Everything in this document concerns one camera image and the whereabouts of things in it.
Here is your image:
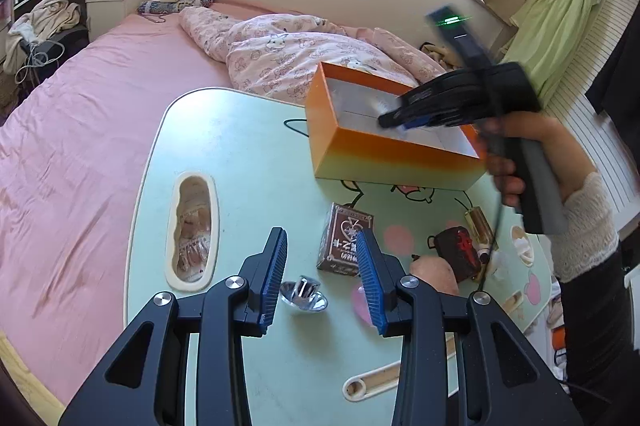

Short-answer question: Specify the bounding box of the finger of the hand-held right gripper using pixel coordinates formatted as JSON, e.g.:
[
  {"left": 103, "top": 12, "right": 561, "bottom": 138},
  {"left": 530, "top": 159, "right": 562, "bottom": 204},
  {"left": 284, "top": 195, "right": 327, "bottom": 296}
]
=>
[{"left": 378, "top": 98, "right": 432, "bottom": 133}]

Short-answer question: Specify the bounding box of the black hanging garment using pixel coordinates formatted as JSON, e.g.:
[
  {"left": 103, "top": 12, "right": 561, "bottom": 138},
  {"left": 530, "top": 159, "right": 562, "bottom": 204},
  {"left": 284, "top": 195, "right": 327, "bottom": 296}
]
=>
[{"left": 585, "top": 3, "right": 640, "bottom": 124}]

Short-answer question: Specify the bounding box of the pink sheet bed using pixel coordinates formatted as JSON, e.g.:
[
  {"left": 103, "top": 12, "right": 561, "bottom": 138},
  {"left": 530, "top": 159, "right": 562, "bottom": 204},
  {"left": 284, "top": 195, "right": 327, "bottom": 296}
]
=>
[{"left": 0, "top": 0, "right": 451, "bottom": 407}]

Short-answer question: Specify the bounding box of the pale green cartoon desktop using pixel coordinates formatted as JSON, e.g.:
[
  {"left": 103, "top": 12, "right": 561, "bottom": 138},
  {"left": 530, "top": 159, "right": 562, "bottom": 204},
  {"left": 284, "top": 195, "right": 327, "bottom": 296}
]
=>
[{"left": 124, "top": 87, "right": 556, "bottom": 426}]

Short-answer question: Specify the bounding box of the gold lipstick tube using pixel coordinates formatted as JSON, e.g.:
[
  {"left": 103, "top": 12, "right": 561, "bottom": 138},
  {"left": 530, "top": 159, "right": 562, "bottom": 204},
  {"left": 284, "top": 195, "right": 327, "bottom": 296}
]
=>
[{"left": 464, "top": 206, "right": 493, "bottom": 264}]

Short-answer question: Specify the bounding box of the person's right forearm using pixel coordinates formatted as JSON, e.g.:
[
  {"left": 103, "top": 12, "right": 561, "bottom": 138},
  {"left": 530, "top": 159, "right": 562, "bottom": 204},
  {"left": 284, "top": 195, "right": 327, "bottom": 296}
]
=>
[{"left": 549, "top": 171, "right": 640, "bottom": 426}]

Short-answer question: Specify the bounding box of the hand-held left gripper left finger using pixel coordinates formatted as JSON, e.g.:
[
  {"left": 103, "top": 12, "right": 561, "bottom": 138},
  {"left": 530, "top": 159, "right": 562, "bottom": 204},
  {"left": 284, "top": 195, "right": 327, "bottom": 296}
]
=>
[{"left": 59, "top": 227, "right": 289, "bottom": 426}]

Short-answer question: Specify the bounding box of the person's right hand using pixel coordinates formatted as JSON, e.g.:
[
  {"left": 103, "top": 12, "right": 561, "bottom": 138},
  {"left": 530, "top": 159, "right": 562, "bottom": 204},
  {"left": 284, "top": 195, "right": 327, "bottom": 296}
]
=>
[{"left": 487, "top": 113, "right": 599, "bottom": 209}]

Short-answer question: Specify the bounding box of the green hanging garment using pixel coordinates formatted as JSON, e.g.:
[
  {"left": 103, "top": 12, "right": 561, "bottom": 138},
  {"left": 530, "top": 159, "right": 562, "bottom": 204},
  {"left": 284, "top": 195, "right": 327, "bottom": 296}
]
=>
[{"left": 500, "top": 0, "right": 608, "bottom": 107}]

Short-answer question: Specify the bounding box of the black red pouch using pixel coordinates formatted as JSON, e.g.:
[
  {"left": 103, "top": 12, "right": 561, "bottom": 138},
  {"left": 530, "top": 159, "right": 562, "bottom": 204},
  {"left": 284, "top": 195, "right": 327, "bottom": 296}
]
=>
[{"left": 434, "top": 226, "right": 483, "bottom": 283}]

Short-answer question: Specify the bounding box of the black cable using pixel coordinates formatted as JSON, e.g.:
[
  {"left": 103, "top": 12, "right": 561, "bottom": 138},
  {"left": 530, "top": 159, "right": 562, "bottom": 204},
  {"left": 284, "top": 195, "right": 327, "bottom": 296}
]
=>
[{"left": 477, "top": 186, "right": 506, "bottom": 294}]

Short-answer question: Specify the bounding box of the blue patterned pillow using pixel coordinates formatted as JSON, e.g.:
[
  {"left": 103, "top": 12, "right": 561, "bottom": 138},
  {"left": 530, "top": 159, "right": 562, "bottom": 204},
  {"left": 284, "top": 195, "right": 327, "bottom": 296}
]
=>
[{"left": 137, "top": 0, "right": 211, "bottom": 15}]

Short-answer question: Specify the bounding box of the brown printed carton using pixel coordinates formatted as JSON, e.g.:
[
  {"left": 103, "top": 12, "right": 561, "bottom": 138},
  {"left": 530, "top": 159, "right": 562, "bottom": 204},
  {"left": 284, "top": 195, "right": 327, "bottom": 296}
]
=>
[{"left": 316, "top": 202, "right": 375, "bottom": 277}]

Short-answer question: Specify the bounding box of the white clothes heap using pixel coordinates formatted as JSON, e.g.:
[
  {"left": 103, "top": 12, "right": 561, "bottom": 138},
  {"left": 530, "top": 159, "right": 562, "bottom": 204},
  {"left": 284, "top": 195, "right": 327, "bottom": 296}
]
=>
[{"left": 7, "top": 0, "right": 81, "bottom": 57}]

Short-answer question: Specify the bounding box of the pink round puff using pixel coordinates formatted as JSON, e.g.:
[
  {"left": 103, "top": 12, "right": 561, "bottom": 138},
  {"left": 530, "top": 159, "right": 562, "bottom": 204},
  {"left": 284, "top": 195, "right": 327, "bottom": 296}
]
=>
[{"left": 409, "top": 256, "right": 460, "bottom": 297}]

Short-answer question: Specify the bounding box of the orange cardboard box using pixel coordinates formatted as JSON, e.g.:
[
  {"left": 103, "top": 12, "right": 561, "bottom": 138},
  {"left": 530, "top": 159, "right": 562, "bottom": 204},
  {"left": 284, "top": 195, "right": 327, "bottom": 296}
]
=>
[{"left": 305, "top": 62, "right": 487, "bottom": 192}]

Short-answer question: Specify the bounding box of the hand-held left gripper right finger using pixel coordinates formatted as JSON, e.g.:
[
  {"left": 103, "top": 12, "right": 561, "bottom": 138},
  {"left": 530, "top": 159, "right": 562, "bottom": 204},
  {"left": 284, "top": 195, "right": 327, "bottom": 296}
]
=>
[{"left": 356, "top": 228, "right": 583, "bottom": 426}]

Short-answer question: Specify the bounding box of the pink printed quilt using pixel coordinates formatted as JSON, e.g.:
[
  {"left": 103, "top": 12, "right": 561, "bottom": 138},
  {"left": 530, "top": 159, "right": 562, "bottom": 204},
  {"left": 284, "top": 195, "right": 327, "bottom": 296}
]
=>
[{"left": 178, "top": 7, "right": 446, "bottom": 104}]

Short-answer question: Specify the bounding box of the white cable bundle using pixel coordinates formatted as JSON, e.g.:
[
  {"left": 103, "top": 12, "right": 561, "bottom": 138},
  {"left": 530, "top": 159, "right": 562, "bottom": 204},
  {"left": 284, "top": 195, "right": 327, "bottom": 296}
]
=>
[{"left": 15, "top": 40, "right": 66, "bottom": 83}]

